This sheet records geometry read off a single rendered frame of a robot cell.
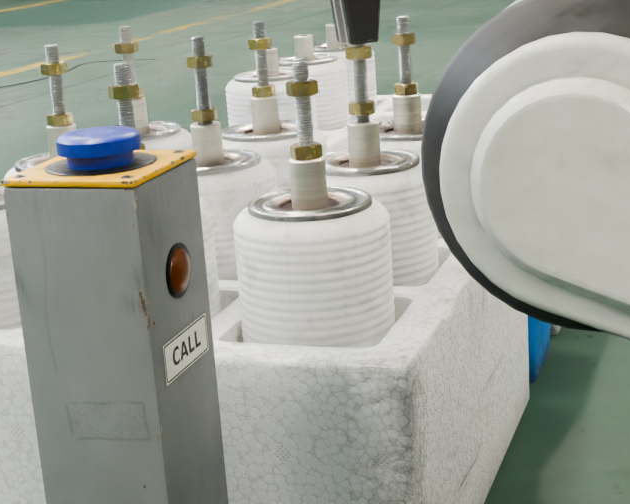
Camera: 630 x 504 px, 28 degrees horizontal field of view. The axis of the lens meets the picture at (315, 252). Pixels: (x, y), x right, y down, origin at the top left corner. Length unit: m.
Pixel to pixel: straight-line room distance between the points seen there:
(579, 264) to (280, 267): 0.28
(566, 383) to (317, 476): 0.45
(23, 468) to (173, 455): 0.22
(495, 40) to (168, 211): 0.18
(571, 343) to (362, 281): 0.53
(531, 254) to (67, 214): 0.22
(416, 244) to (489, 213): 0.36
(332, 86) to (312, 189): 0.68
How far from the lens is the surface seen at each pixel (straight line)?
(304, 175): 0.75
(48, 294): 0.61
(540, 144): 0.48
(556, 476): 0.98
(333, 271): 0.73
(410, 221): 0.84
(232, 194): 0.87
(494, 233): 0.50
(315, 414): 0.72
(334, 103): 1.43
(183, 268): 0.61
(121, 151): 0.60
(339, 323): 0.74
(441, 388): 0.78
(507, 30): 0.51
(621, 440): 1.04
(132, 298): 0.58
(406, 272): 0.85
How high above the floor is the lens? 0.43
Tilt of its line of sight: 16 degrees down
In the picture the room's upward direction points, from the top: 4 degrees counter-clockwise
